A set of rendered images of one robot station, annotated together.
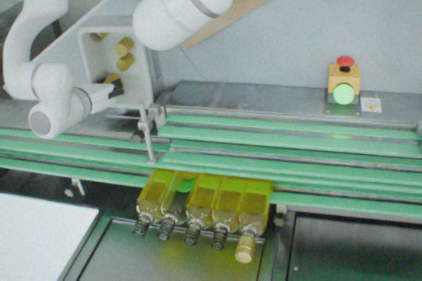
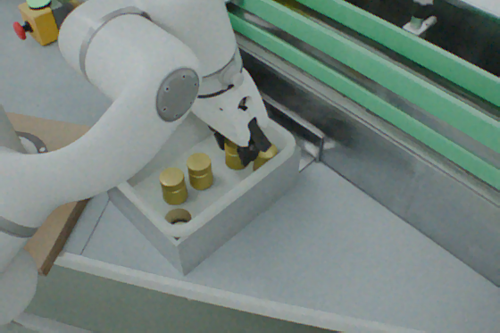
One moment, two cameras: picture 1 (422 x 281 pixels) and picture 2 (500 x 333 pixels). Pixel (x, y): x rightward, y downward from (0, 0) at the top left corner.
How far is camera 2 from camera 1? 93 cm
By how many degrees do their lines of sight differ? 44
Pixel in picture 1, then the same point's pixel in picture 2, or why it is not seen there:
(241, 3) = (16, 124)
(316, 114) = not seen: outside the picture
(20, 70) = (105, 71)
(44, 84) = (80, 12)
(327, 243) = not seen: outside the picture
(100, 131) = (321, 95)
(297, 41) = (39, 75)
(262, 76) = not seen: hidden behind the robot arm
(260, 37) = (57, 98)
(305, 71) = not seen: hidden behind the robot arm
